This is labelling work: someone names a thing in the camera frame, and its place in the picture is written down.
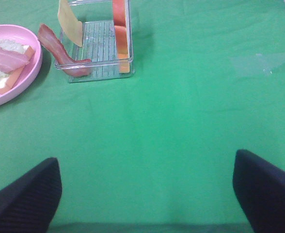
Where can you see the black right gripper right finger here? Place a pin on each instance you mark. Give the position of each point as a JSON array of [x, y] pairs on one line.
[[259, 187]]

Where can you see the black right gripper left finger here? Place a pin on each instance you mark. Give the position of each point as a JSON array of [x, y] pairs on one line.
[[29, 204]]

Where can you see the toy bread slice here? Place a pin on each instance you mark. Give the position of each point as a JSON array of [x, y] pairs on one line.
[[16, 77], [121, 26]]

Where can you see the toy lettuce leaf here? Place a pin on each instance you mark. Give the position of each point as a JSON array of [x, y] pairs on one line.
[[9, 44]]

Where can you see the toy bacon strip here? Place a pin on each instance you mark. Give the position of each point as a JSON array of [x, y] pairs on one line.
[[12, 60], [50, 42]]

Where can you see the pink round plate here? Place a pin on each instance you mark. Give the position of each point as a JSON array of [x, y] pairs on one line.
[[26, 37]]

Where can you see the green tablecloth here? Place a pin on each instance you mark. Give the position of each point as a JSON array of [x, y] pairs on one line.
[[159, 147]]

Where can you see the right clear plastic tray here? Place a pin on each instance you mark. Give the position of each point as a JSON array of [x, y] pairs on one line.
[[98, 42]]

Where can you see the yellow toy cheese slice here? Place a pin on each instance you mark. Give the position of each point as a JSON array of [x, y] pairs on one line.
[[70, 25]]

